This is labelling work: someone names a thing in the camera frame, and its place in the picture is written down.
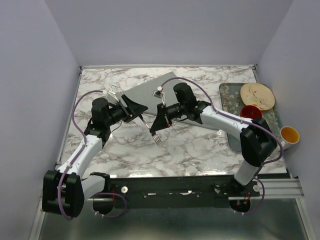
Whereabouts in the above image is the silver fork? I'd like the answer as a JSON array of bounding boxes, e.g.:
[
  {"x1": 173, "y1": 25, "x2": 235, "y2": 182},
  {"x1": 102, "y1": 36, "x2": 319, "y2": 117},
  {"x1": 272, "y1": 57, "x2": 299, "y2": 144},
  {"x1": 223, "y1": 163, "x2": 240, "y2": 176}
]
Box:
[{"x1": 139, "y1": 114, "x2": 162, "y2": 146}]

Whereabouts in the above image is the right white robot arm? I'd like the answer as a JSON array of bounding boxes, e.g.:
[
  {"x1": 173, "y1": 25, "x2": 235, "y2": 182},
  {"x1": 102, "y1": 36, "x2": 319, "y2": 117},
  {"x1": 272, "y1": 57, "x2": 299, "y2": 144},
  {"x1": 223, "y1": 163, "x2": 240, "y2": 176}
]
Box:
[{"x1": 149, "y1": 82, "x2": 280, "y2": 196}]

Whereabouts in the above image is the beige floral plate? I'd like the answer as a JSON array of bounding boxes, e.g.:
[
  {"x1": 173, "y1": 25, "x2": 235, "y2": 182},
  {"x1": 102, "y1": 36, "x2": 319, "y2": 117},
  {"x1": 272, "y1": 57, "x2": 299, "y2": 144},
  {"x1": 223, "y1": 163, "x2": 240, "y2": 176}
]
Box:
[{"x1": 240, "y1": 83, "x2": 276, "y2": 111}]

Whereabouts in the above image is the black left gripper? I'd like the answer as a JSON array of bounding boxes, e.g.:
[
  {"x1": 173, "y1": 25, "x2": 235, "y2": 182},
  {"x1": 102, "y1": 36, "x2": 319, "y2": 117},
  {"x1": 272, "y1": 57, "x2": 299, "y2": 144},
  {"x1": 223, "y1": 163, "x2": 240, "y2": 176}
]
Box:
[{"x1": 105, "y1": 94, "x2": 148, "y2": 127}]

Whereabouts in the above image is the black mounting base bar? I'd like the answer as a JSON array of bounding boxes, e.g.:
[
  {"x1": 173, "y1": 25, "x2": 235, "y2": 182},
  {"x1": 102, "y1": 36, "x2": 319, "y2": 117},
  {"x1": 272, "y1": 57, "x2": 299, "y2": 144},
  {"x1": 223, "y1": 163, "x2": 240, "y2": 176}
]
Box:
[{"x1": 92, "y1": 175, "x2": 260, "y2": 214}]

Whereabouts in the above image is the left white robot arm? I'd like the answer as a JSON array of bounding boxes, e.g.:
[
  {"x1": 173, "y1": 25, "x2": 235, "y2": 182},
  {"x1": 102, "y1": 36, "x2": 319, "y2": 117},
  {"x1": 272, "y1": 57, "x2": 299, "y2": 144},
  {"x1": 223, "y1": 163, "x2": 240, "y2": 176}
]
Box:
[{"x1": 42, "y1": 95, "x2": 148, "y2": 221}]

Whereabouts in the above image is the aluminium frame rail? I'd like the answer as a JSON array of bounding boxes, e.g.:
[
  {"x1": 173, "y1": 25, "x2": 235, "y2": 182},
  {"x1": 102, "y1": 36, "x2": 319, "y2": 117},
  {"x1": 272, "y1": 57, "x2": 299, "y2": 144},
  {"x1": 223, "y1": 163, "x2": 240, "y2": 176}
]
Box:
[{"x1": 261, "y1": 178, "x2": 305, "y2": 200}]

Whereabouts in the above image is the black mug red inside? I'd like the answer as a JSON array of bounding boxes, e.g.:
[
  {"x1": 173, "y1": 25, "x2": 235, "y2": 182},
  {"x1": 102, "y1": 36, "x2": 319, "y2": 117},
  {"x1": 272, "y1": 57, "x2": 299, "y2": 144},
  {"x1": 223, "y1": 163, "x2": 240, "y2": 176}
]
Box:
[{"x1": 240, "y1": 105, "x2": 263, "y2": 120}]

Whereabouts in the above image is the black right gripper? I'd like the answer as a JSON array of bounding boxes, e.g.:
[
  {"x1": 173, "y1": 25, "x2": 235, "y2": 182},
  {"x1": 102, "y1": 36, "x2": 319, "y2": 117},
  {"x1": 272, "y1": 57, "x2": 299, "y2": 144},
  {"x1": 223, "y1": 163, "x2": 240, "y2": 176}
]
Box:
[{"x1": 150, "y1": 102, "x2": 187, "y2": 133}]

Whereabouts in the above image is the floral blue tray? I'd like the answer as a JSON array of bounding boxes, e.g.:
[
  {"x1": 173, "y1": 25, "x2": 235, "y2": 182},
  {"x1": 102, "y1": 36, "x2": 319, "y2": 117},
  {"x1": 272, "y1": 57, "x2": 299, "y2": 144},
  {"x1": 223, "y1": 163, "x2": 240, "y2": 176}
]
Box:
[{"x1": 218, "y1": 82, "x2": 283, "y2": 153}]

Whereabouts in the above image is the grey cloth napkin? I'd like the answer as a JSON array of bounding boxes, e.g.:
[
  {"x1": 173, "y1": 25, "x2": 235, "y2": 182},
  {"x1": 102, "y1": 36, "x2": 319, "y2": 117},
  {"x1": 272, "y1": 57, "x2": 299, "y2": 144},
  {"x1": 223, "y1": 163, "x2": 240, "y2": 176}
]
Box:
[{"x1": 120, "y1": 70, "x2": 221, "y2": 132}]

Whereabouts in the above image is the white mug yellow inside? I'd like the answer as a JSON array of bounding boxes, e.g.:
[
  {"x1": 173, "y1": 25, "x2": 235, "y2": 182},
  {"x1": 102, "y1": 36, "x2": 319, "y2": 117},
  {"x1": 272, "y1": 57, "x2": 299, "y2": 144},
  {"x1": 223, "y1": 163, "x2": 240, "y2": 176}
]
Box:
[{"x1": 279, "y1": 126, "x2": 300, "y2": 151}]

